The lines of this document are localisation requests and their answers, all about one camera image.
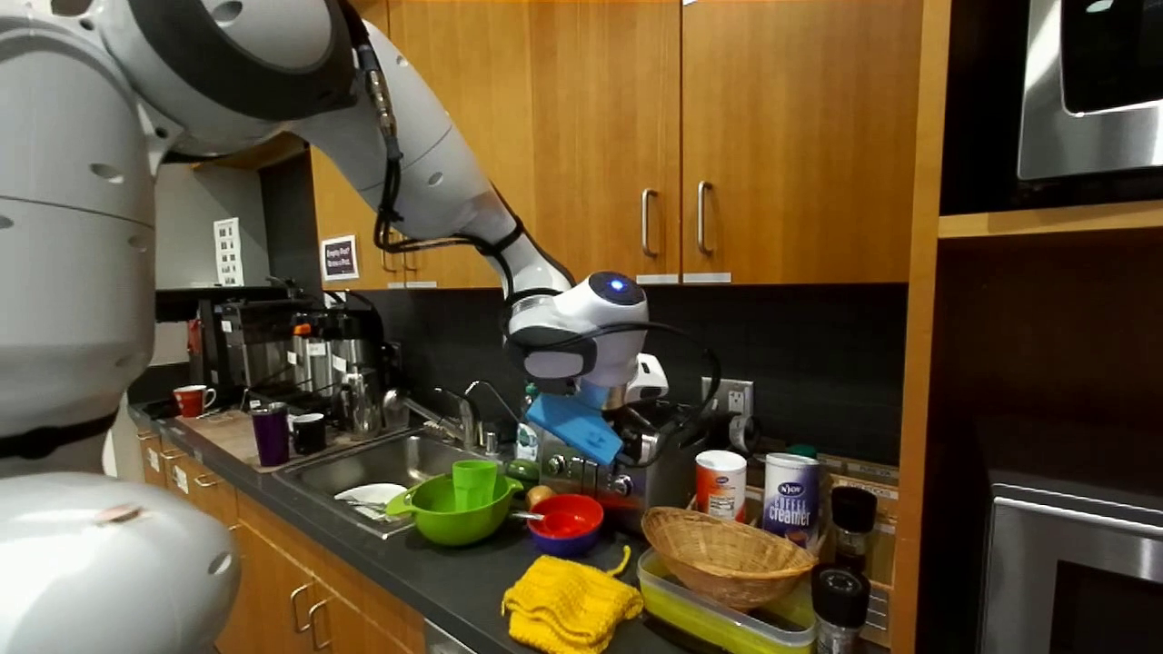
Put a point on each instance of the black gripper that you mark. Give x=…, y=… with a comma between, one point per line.
x=646, y=430

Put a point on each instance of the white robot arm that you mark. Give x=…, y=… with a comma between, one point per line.
x=111, y=301

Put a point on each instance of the silver toaster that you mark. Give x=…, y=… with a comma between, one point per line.
x=672, y=465

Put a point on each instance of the red plastic bowl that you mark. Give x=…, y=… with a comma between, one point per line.
x=569, y=512

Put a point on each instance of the dish soap bottle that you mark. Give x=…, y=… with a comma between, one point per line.
x=524, y=442

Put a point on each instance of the yellow apple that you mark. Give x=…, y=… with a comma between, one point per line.
x=540, y=496

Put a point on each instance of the blue plastic bowl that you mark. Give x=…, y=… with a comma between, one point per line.
x=569, y=545

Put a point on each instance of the wicker basket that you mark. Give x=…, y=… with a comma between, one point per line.
x=726, y=557

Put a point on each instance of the white canister blue label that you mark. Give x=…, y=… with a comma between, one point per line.
x=789, y=493

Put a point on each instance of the thin gooseneck tap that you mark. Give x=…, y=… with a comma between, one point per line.
x=493, y=392

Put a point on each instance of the green plastic cup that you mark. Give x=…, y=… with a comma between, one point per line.
x=476, y=482

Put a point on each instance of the yellow knitted cloth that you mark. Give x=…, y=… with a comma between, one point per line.
x=569, y=604

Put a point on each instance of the chrome sink faucet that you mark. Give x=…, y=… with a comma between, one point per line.
x=451, y=419

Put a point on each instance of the green plastic bowl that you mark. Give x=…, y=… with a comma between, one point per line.
x=465, y=518

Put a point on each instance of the clear container green lid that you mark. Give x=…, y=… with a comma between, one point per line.
x=714, y=622

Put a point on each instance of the black pepper grinder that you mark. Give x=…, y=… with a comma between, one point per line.
x=850, y=528
x=840, y=611

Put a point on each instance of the stainless steel sink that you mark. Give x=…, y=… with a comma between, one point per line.
x=374, y=465

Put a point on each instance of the white plate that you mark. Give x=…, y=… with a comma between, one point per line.
x=368, y=496

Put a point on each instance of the black mug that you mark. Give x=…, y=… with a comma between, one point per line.
x=307, y=434

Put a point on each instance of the purple white sign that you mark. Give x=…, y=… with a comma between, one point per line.
x=339, y=259

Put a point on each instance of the purple mug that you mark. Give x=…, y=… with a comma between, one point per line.
x=271, y=434

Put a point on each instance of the wooden base cabinet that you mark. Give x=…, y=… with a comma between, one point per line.
x=292, y=583

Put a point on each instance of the black coffee machine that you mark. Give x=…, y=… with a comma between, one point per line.
x=237, y=347

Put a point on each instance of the built-in steel appliance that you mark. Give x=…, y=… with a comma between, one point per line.
x=1075, y=566

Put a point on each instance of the white paper notice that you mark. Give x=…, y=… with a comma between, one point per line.
x=227, y=247

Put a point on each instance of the red coffee mug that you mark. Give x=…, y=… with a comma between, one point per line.
x=191, y=402

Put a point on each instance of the steel microwave oven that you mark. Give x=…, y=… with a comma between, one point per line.
x=1091, y=86

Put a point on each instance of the wall power outlet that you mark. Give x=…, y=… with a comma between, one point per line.
x=736, y=405

